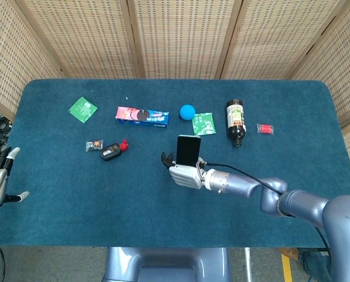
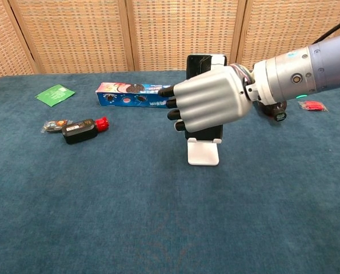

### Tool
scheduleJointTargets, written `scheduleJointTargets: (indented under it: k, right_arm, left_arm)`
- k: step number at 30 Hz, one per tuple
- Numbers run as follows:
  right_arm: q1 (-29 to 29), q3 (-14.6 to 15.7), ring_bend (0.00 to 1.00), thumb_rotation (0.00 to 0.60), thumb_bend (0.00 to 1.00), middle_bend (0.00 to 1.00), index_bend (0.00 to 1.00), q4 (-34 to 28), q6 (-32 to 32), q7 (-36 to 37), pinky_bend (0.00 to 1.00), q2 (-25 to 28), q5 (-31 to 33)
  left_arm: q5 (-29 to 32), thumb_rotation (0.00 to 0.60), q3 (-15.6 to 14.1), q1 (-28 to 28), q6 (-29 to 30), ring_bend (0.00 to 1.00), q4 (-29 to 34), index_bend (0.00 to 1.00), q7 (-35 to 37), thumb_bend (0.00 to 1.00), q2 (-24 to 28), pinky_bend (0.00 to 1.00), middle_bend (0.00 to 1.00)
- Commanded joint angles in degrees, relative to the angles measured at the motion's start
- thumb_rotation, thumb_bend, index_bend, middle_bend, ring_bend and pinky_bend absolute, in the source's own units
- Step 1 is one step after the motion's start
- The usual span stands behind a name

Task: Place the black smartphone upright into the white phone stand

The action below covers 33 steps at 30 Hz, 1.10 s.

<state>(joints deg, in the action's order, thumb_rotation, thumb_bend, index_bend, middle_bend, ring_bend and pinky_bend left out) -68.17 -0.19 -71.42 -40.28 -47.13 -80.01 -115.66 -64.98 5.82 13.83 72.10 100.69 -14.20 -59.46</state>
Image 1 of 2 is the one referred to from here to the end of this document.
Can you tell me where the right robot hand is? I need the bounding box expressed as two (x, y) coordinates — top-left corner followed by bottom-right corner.
(161, 151), (208, 190)

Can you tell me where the black smartphone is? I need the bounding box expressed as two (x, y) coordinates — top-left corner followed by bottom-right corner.
(175, 135), (202, 167)

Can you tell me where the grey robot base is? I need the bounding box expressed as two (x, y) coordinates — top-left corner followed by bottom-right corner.
(102, 247), (232, 282)

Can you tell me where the green and white sachet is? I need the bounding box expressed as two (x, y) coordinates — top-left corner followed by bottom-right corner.
(191, 112), (216, 137)

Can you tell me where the blue ball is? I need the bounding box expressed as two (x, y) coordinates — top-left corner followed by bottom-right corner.
(179, 104), (196, 121)

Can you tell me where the pink and blue cookie box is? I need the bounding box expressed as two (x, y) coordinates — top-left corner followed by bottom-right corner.
(115, 106), (171, 130)

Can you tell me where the brown glass bottle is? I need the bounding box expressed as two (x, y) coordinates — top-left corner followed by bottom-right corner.
(225, 99), (247, 147)

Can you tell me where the small black bottle red cap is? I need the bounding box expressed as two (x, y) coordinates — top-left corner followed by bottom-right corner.
(100, 139), (129, 162)

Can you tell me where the blue table cloth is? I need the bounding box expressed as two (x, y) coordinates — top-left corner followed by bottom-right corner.
(0, 78), (350, 249)

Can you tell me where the small red wrapped snack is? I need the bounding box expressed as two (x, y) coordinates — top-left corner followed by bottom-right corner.
(256, 123), (275, 136)

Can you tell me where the small black snack packet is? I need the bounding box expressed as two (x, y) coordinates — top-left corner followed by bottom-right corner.
(85, 140), (105, 153)

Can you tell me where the white metal table leg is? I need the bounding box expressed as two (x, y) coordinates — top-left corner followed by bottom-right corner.
(244, 247), (252, 282)

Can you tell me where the green square sachet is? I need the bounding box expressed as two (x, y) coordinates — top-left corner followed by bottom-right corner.
(68, 96), (99, 125)

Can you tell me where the woven bamboo folding screen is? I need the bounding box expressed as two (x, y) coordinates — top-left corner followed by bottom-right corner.
(0, 0), (350, 177)

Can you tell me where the yellow floor tape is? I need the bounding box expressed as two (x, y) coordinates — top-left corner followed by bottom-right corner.
(281, 253), (294, 282)

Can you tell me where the blue denim fabric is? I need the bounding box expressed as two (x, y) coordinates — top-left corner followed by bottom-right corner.
(297, 251), (332, 282)

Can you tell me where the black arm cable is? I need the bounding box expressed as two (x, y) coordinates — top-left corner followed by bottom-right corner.
(204, 161), (331, 254)

